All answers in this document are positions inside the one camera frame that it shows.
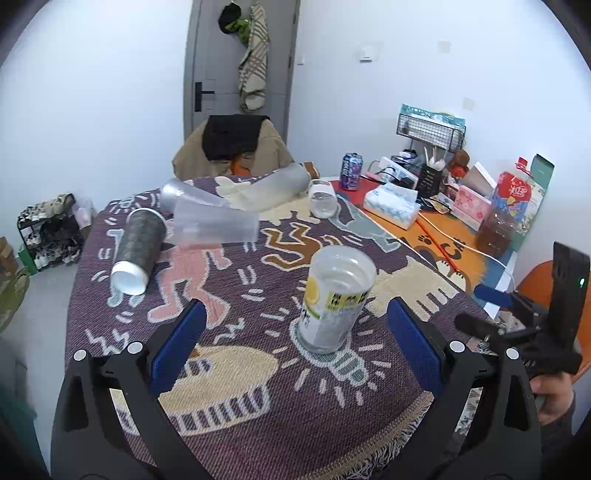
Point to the green flat box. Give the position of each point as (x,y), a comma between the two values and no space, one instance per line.
(540,184)

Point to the white wall switch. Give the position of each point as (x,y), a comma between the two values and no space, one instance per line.
(371,50)

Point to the plastic bottle brown liquid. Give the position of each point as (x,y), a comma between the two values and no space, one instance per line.
(496,233)

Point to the wide frosted plastic cup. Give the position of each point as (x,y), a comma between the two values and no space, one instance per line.
(217,224)

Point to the black garment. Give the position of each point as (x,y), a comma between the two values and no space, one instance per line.
(231,136)

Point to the small glass cup white base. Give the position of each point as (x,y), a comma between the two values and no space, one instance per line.
(323,203)

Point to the red stick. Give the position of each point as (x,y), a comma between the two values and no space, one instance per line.
(436,244)

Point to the black pen holder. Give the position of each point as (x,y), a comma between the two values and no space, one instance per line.
(430,181)

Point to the chair with beige coat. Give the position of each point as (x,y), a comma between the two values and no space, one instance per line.
(272,150)

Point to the slim clear plastic cup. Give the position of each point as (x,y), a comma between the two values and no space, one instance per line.
(189,191)

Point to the pink floral box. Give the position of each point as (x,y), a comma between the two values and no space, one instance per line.
(473,207)

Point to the orange cartoon mat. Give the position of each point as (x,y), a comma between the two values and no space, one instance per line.
(443,230)

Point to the blue white tissue pack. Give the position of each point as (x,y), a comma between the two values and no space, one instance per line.
(391,205)

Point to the purple drink can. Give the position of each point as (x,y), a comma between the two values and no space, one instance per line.
(351,173)

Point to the olive green bag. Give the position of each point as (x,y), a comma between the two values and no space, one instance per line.
(11,295)

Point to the orange chair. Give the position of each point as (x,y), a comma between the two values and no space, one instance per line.
(538,277)

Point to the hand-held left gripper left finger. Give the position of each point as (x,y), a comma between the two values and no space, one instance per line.
(178,346)

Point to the printed blanket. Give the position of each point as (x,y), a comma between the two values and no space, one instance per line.
(258,406)

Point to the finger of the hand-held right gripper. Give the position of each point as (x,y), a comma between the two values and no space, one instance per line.
(491,295)
(475,326)

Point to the shoe rack with shoes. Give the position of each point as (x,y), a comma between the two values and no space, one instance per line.
(51,235)

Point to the teal packet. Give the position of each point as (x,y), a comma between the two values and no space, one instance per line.
(434,114)

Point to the person's right hand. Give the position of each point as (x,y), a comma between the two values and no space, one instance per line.
(551,397)

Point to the plaid scarf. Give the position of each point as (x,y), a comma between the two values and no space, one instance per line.
(255,60)

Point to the brown plush toy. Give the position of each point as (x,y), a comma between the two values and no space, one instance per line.
(460,159)

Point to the white box with black items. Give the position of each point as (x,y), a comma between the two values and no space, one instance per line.
(392,170)

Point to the red printed bag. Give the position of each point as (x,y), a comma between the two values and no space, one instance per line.
(512,196)

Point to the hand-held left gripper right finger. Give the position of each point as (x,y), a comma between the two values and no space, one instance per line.
(413,339)

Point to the red table mat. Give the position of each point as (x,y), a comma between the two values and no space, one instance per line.
(360,194)

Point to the grey door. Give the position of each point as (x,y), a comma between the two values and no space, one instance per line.
(217,64)

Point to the dark patterned cup white lid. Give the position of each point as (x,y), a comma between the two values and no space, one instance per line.
(138,249)

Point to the black hat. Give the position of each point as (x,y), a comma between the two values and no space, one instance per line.
(227,17)

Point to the green cloth item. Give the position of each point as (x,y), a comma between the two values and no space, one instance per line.
(242,28)

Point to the clear cup with yellow label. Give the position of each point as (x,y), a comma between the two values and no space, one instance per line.
(334,295)

